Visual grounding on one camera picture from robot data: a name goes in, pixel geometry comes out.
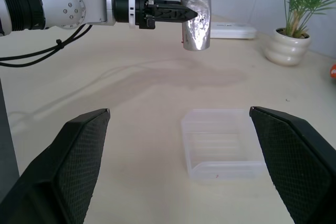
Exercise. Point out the teal dinosaur backpack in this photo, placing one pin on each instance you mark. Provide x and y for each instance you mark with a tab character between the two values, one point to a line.
333	71

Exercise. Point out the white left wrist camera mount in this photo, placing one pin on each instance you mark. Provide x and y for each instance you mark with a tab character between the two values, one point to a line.
132	3

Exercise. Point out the clear plastic container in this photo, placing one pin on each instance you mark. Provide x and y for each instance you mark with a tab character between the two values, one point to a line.
220	171

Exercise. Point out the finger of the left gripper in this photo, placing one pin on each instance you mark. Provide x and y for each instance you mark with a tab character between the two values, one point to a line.
176	13
168	1

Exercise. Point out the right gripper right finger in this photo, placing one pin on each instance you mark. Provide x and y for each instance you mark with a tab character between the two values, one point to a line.
296	166

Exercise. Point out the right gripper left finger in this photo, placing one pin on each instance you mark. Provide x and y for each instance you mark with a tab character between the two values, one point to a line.
60	171

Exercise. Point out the green plant in white pot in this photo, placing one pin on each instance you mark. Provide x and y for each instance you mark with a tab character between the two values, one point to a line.
286	48

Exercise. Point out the silver red soda can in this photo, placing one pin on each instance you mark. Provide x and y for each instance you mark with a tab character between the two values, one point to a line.
202	32

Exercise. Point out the white rectangular box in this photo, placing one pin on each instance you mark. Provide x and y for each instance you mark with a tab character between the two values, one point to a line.
233	31

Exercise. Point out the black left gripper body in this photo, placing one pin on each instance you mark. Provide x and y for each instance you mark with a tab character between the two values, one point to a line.
144	9

